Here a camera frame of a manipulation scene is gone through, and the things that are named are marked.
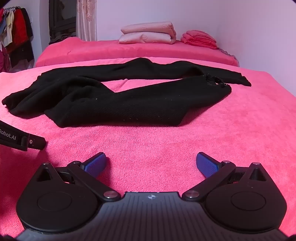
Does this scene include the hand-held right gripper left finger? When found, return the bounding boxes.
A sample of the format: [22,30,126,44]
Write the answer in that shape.
[35,152,121,202]

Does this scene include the dark wooden cabinet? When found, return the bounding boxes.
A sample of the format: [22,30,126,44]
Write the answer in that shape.
[48,0,77,45]

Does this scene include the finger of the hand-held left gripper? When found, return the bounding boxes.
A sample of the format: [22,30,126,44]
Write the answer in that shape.
[20,132,46,151]

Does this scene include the folded red blanket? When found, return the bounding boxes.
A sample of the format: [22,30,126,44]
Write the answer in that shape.
[180,30,220,50]

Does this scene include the pink terry blanket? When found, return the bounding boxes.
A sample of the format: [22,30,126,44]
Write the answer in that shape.
[0,57,296,241]

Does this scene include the black pants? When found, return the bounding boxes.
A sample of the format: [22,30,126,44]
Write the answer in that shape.
[2,57,252,128]

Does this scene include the patterned pink curtain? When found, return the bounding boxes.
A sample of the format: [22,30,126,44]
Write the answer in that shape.
[76,0,97,42]

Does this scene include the hanging clothes on rack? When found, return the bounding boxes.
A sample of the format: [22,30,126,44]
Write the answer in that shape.
[0,6,35,73]

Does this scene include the light pink pillow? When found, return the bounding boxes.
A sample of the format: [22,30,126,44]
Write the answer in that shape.
[119,32,176,45]
[121,21,177,35]

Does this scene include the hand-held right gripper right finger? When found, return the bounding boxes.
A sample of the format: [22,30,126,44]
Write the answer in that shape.
[182,152,270,202]

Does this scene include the pink bed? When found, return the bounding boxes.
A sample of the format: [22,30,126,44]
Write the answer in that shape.
[34,37,240,68]

